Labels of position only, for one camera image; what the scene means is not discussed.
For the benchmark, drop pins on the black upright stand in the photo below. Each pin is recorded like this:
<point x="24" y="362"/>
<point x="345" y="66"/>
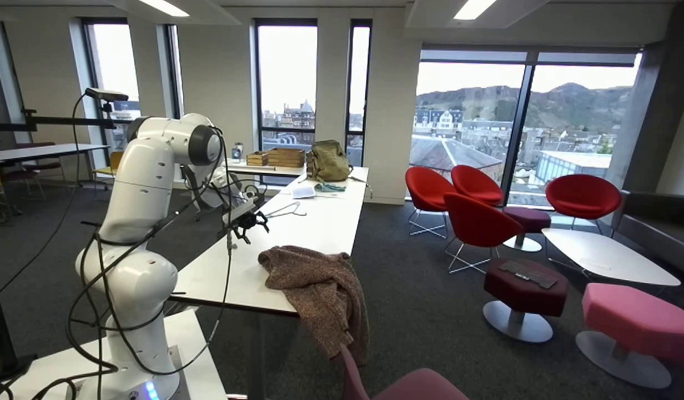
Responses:
<point x="1" y="335"/>

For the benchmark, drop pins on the olive green backpack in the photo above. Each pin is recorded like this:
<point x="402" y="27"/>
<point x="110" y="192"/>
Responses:
<point x="329" y="161"/>

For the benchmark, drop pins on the black camera rig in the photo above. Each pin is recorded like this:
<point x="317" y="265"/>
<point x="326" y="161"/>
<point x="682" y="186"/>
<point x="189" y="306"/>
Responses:
<point x="105" y="93"/>

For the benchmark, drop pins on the white robot base table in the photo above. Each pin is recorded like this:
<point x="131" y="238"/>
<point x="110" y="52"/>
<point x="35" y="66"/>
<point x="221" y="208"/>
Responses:
<point x="197" y="357"/>

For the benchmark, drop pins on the white desk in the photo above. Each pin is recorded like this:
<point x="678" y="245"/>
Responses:
<point x="275" y="172"/>

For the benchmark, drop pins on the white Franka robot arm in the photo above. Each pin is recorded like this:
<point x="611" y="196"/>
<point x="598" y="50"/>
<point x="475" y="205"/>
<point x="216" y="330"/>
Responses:
<point x="142" y="186"/>

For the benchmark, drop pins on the ceiling light panel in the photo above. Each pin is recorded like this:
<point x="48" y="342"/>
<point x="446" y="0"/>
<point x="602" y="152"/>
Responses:
<point x="164" y="7"/>
<point x="474" y="7"/>

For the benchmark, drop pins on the pink hexagonal stool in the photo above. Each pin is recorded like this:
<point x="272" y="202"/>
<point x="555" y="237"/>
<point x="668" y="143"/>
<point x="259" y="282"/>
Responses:
<point x="638" y="318"/>

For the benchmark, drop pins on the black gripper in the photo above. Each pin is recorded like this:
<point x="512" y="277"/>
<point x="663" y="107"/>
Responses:
<point x="240" y="220"/>

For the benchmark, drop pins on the maroon hexagonal stool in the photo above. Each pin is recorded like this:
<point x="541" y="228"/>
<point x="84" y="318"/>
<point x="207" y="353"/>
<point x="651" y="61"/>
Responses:
<point x="523" y="296"/>
<point x="531" y="218"/>

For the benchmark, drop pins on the dark grey sofa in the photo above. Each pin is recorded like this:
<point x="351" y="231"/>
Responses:
<point x="666" y="215"/>

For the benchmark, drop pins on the red shell lounge chair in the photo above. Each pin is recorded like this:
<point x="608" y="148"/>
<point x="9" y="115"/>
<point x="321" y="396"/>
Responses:
<point x="477" y="182"/>
<point x="427" y="189"/>
<point x="477" y="222"/>
<point x="582" y="195"/>

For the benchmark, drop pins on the white low coffee table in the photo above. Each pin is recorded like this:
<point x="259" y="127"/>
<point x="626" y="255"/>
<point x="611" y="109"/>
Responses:
<point x="608" y="257"/>

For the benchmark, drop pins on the small cardboard box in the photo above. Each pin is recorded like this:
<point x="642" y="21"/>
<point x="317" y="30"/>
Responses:
<point x="256" y="158"/>

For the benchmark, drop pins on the wooden crate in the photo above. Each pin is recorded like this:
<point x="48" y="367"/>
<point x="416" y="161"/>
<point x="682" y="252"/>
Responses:
<point x="285" y="158"/>

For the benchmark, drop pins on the grey office desk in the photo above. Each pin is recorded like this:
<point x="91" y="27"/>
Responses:
<point x="39" y="152"/>

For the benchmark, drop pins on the small dark flat object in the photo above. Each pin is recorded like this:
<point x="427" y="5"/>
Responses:
<point x="531" y="278"/>

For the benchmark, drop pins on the maroon chair with metal legs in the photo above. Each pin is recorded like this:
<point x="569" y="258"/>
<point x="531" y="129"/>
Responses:
<point x="422" y="387"/>

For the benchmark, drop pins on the teal flat item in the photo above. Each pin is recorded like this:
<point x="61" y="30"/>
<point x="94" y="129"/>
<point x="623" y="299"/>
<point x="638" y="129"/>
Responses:
<point x="332" y="188"/>

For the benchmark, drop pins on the long white table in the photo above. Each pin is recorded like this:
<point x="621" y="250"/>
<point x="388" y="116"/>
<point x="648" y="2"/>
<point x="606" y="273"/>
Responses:
<point x="311" y="233"/>

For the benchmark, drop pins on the white adjoining table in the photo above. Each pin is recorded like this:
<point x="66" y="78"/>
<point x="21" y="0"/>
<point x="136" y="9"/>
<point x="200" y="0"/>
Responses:
<point x="349" y="189"/>

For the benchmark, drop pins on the clear plastic bottle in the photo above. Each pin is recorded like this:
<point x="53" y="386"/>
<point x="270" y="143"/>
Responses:
<point x="239" y="152"/>

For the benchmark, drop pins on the brown knitted clothing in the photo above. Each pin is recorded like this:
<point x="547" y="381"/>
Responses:
<point x="321" y="289"/>

